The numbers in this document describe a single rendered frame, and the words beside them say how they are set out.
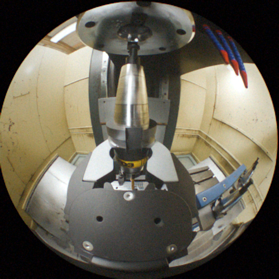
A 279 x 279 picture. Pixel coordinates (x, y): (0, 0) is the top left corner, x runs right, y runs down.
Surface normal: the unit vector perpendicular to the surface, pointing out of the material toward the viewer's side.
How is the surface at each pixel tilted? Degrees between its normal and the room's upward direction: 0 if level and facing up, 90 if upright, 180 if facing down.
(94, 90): 90
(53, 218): 24
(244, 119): 90
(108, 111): 91
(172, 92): 90
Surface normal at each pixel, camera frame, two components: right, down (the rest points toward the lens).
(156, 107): 0.04, 0.48
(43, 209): 0.43, -0.80
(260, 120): -1.00, 0.00
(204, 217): 0.03, -0.88
